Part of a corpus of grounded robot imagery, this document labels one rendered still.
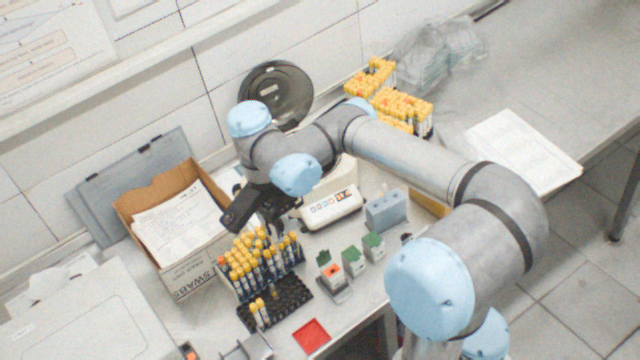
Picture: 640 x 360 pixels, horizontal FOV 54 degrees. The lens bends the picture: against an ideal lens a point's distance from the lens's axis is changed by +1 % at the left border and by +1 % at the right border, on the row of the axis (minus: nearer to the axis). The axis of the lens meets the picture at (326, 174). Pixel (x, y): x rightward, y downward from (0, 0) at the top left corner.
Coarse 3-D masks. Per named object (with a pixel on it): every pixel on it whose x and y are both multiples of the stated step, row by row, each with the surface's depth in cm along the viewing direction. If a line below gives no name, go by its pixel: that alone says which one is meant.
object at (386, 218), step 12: (396, 192) 159; (372, 204) 158; (384, 204) 157; (396, 204) 158; (372, 216) 156; (384, 216) 158; (396, 216) 161; (372, 228) 161; (384, 228) 162; (396, 228) 163
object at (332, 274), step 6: (330, 264) 150; (336, 264) 150; (324, 270) 149; (330, 270) 149; (336, 270) 149; (324, 276) 149; (330, 276) 148; (336, 276) 148; (342, 276) 149; (330, 282) 148; (336, 282) 149; (342, 282) 151
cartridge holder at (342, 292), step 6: (318, 276) 155; (318, 282) 155; (324, 282) 152; (348, 282) 152; (324, 288) 153; (330, 288) 150; (336, 288) 150; (342, 288) 151; (348, 288) 152; (330, 294) 152; (336, 294) 151; (342, 294) 151; (348, 294) 151; (336, 300) 150; (342, 300) 151
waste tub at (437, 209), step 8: (408, 192) 169; (416, 192) 165; (416, 200) 168; (424, 200) 165; (432, 200) 161; (424, 208) 167; (432, 208) 164; (440, 208) 160; (448, 208) 160; (440, 216) 163
